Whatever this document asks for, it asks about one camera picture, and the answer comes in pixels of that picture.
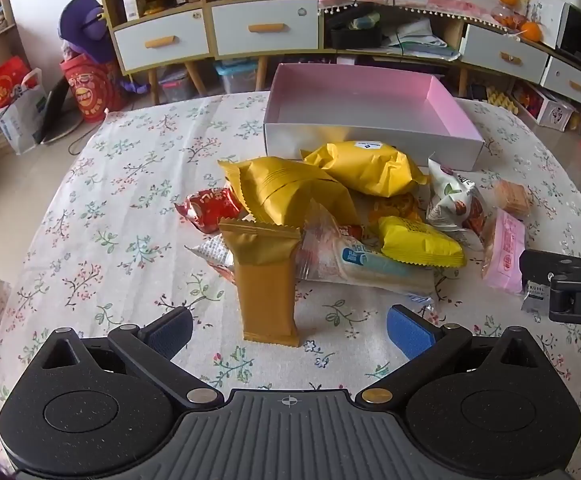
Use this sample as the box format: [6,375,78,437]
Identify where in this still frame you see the yellow egg tray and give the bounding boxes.
[485,85,521,115]

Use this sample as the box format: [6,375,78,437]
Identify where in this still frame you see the yellow snack packet white label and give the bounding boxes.
[300,139,430,198]

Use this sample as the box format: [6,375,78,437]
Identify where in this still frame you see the white printed toy box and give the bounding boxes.
[513,80,577,132]

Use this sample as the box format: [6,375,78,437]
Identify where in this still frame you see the purple plush toy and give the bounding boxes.
[58,0,111,63]

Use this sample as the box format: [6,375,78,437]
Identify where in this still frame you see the yellow pillow snack packet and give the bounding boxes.
[218,156,361,228]

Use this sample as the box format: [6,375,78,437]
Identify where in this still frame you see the white paper bag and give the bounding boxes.
[0,67,48,156]

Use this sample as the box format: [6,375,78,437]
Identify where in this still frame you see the clear plastic storage box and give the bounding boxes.
[156,67,197,105]

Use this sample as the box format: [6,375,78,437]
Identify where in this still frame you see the wafer biscuit packet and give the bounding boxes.
[490,180,532,217]

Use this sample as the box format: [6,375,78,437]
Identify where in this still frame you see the black storage box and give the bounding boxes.
[330,10,383,51]

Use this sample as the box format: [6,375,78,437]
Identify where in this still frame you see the floral tablecloth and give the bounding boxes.
[0,92,581,480]

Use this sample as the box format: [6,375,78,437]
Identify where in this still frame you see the clear long snack packet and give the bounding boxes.
[297,205,436,306]

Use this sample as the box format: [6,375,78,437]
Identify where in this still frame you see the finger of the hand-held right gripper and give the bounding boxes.
[519,249,581,292]

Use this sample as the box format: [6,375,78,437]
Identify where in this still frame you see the small yellow snack packet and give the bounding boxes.
[377,215,467,268]

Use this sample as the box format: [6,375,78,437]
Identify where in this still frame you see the gold bar snack packet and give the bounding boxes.
[218,217,302,348]

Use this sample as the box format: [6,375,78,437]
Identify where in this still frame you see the orange snack packet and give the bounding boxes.
[365,192,428,226]

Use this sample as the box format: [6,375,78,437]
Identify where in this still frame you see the stack of papers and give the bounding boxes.
[383,16,463,60]

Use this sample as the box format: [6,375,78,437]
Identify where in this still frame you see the small silver packet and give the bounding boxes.
[521,280,552,313]

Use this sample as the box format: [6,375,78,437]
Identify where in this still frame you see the blue lid plastic box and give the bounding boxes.
[214,60,271,96]

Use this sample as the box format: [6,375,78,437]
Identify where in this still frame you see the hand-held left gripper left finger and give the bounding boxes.
[38,306,226,412]

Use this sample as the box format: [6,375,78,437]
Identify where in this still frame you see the red gift bag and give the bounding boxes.
[0,56,38,109]

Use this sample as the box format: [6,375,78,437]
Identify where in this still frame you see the red printed bag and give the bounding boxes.
[60,55,127,123]

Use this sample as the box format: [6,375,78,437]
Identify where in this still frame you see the white nut snack packet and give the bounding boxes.
[426,157,488,251]

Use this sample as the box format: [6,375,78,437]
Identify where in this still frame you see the white printed carton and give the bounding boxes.
[520,0,567,50]

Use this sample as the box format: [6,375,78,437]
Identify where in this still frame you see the pink snack packet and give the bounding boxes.
[480,207,527,295]

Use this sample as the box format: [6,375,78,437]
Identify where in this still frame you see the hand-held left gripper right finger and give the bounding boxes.
[354,304,542,409]

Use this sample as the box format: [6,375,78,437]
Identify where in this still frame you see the white drawer wooden handle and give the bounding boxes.
[540,55,581,108]
[113,9,211,72]
[211,0,320,57]
[459,24,553,85]

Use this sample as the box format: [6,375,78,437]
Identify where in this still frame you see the pink cardboard box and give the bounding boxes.
[263,62,486,170]

